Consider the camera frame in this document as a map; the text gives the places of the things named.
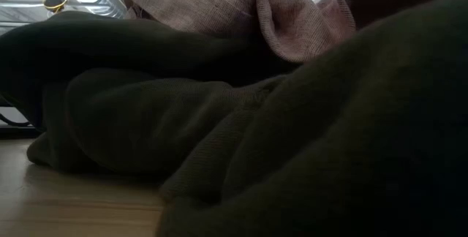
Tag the dark olive green garment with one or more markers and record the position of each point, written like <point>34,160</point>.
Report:
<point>256,138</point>

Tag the pink heather garment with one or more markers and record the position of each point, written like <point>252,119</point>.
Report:
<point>285,21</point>

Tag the yellow black round fixture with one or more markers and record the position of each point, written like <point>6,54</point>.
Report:
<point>55,2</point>

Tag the black metal table frame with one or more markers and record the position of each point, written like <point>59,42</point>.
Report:
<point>14,132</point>

